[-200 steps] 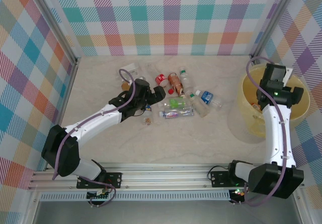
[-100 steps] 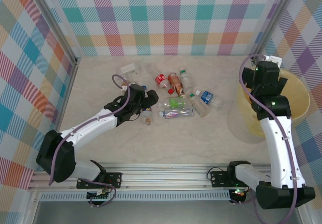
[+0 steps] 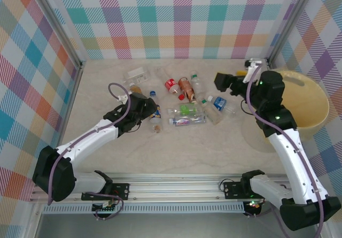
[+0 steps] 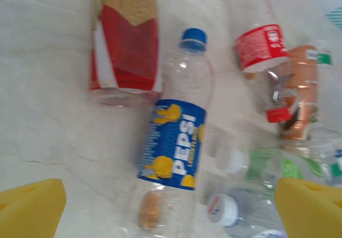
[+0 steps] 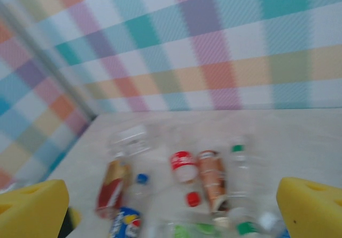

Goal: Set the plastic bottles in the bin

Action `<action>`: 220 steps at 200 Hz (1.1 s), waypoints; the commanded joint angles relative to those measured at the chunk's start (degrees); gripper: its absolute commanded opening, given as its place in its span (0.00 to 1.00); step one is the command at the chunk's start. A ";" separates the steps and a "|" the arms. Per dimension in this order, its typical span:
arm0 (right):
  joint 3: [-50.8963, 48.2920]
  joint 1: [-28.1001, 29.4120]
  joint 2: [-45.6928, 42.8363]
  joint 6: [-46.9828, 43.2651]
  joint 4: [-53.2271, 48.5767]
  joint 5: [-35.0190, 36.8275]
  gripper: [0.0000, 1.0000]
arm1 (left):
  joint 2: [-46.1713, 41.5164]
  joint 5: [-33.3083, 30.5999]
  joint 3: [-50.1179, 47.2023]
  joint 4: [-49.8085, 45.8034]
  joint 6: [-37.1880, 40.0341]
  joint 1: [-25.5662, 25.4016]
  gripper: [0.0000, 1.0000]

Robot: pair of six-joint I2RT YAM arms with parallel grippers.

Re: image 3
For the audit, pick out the blue-capped blue label bottle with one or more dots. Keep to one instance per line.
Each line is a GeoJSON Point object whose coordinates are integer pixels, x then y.
{"type": "Point", "coordinates": [157, 113]}

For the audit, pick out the brown Nestea label bottle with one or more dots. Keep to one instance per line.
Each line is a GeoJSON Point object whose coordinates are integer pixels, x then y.
{"type": "Point", "coordinates": [186, 87]}

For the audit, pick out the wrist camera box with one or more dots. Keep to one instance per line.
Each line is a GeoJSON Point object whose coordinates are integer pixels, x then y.
{"type": "Point", "coordinates": [121, 97]}
{"type": "Point", "coordinates": [251, 70]}

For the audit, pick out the grey metal shelf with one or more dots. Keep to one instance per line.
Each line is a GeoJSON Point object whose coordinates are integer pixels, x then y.
{"type": "Point", "coordinates": [173, 227]}

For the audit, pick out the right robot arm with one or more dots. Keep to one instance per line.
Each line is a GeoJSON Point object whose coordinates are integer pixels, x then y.
{"type": "Point", "coordinates": [294, 163]}

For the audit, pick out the clear bottle green label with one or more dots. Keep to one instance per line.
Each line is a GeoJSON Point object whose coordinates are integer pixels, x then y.
{"type": "Point", "coordinates": [185, 109]}

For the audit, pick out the aluminium frame post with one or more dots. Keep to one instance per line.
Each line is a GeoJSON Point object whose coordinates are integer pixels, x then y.
{"type": "Point", "coordinates": [57, 26]}
{"type": "Point", "coordinates": [291, 21]}

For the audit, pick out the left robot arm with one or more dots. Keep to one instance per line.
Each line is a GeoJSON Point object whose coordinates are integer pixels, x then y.
{"type": "Point", "coordinates": [88, 139]}

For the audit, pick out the red Coca-Cola label bottle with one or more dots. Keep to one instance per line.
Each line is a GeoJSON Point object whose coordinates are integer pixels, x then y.
{"type": "Point", "coordinates": [171, 84]}

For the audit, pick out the beige bottle green-white cap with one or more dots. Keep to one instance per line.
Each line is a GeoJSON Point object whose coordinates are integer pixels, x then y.
{"type": "Point", "coordinates": [212, 113]}

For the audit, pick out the yellow round bin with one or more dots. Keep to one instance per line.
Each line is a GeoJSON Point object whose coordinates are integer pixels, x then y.
{"type": "Point", "coordinates": [307, 107]}

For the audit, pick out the clear bottle white label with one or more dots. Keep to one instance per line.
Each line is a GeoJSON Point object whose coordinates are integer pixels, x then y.
{"type": "Point", "coordinates": [137, 75]}

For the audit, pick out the clear bottle purple label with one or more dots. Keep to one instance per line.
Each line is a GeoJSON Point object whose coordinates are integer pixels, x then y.
{"type": "Point", "coordinates": [187, 121]}

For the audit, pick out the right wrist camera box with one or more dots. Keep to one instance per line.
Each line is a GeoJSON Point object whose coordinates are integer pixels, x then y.
{"type": "Point", "coordinates": [251, 70]}

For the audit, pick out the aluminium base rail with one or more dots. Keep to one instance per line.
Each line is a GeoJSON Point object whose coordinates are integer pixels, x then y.
{"type": "Point", "coordinates": [173, 188]}

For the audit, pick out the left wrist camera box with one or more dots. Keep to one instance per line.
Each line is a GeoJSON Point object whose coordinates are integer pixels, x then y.
{"type": "Point", "coordinates": [121, 97]}

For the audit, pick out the clear bottle green cap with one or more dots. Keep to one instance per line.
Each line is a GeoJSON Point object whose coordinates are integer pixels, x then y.
{"type": "Point", "coordinates": [198, 84]}

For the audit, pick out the blue label white-capped bottle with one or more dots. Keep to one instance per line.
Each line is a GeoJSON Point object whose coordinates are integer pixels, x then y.
{"type": "Point", "coordinates": [220, 102]}

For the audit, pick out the small circuit board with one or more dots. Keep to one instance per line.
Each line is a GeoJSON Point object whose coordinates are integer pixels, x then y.
{"type": "Point", "coordinates": [253, 206]}
{"type": "Point", "coordinates": [105, 209]}

